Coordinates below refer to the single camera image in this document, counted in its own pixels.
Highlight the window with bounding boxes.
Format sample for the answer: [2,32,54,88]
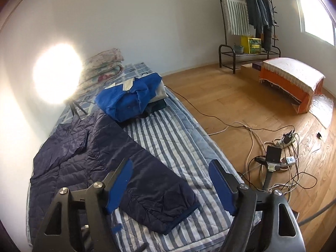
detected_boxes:
[298,0,335,46]

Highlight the blue white striped quilt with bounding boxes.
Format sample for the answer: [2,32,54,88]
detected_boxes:
[112,91,242,251]

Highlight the orange covered bench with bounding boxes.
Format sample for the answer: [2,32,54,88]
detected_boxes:
[259,57,325,114]

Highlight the black light tripod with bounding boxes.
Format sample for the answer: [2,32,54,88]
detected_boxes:
[67,98,88,116]

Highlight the blue folded garment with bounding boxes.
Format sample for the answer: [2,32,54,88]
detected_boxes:
[95,73,162,122]

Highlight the black clothes rack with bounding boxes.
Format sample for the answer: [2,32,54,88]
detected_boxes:
[218,0,281,73]

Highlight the cardboard box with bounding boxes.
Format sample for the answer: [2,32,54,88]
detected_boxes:
[240,62,262,83]

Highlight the navy quilted puffer jacket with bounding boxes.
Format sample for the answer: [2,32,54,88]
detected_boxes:
[29,110,199,239]

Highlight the tangled floor cables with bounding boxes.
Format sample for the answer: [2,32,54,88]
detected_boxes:
[236,121,322,203]

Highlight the small metal bucket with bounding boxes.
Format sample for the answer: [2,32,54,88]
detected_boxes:
[234,44,244,54]

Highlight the floral folded blanket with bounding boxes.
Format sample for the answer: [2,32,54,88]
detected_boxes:
[79,48,124,89]

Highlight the dark hanging clothes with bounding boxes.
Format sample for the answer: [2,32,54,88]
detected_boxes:
[246,0,275,51]

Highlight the yellow crate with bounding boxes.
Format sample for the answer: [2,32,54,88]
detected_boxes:
[240,36,261,54]

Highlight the white power strip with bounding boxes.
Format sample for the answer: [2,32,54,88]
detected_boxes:
[273,135,296,148]

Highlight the white striped hanging cloth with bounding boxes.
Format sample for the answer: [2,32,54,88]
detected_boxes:
[222,0,249,36]

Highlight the black cable on bed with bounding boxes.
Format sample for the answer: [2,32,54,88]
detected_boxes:
[167,88,295,134]

